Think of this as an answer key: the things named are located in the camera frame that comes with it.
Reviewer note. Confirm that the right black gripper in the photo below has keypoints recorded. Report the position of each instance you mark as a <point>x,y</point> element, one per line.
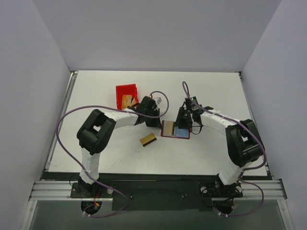
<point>183,120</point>

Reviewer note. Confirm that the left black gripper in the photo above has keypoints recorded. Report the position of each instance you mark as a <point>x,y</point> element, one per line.
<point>154,115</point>

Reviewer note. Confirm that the gold card magnetic stripe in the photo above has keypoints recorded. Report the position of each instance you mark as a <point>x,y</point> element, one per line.
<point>168,128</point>

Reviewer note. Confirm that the red leather card holder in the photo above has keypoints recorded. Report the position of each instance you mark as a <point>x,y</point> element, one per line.
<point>178,133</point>

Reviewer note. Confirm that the gold card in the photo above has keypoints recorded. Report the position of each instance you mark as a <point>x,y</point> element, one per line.
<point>148,139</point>

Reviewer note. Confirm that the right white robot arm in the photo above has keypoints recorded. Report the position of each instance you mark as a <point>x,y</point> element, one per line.
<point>244,144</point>

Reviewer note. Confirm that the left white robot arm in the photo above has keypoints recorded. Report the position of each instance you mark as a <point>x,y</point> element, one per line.
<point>96,132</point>

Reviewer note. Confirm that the gold cards in bin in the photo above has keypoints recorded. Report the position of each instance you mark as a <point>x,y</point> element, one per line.
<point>128,101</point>

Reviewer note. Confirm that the red plastic bin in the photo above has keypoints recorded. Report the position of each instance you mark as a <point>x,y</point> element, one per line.
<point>128,89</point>

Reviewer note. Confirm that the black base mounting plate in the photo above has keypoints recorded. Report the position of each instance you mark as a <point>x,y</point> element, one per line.
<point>145,192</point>

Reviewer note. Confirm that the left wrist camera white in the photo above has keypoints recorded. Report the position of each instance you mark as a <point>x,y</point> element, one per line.
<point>158,100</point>

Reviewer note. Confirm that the aluminium front rail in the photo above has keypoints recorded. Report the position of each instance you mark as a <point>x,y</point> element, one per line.
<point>61,190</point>

